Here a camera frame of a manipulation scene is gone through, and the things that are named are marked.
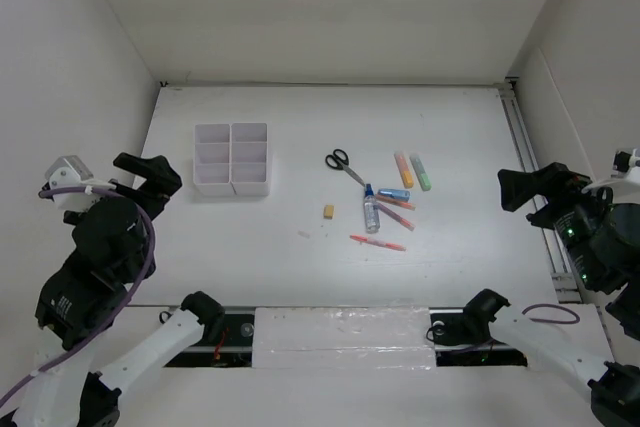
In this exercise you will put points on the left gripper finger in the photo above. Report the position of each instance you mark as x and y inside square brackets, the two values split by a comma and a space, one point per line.
[157, 173]
[136, 195]

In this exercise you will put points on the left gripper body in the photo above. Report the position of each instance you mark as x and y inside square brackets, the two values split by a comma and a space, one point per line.
[154, 208]

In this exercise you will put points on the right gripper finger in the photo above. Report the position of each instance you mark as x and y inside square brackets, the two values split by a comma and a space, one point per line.
[539, 179]
[515, 195]

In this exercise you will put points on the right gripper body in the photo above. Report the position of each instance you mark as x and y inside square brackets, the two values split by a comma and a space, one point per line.
[575, 202]

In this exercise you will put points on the red highlighter pen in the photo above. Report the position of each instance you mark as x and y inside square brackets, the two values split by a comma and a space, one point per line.
[377, 243]

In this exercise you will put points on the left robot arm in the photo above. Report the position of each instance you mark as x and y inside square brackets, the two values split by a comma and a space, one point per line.
[114, 245]

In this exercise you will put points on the white left organizer bin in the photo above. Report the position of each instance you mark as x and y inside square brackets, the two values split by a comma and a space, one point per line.
[212, 160]

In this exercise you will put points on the white organizer bin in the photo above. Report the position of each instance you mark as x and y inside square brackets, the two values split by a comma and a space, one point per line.
[212, 160]
[250, 166]

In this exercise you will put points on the green highlighter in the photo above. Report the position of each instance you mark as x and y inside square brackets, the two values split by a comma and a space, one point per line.
[420, 172]

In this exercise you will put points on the white right organizer bin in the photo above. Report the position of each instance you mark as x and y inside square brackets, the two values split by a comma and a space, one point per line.
[250, 166]

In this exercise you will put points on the purple marker pen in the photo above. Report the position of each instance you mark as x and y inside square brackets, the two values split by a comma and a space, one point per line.
[395, 216]

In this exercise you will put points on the orange highlighter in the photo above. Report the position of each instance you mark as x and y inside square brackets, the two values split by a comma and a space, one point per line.
[404, 170]

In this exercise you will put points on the blue correction tape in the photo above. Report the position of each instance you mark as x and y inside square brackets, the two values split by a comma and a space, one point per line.
[396, 194]

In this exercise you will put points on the clear glue bottle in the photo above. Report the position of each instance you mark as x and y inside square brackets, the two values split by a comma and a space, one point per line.
[371, 215]

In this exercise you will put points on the yellow eraser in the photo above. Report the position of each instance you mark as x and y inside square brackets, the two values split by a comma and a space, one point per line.
[328, 212]

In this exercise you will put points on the aluminium side rail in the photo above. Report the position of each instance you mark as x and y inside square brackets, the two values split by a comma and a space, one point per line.
[564, 281]

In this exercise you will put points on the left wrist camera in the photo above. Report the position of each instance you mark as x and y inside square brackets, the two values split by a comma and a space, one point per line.
[70, 171]

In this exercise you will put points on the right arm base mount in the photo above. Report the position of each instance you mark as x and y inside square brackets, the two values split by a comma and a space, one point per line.
[455, 345]

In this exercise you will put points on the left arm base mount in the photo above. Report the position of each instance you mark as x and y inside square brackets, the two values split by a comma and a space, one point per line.
[231, 348]

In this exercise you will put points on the black handled scissors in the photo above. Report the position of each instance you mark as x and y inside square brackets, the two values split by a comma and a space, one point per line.
[339, 160]

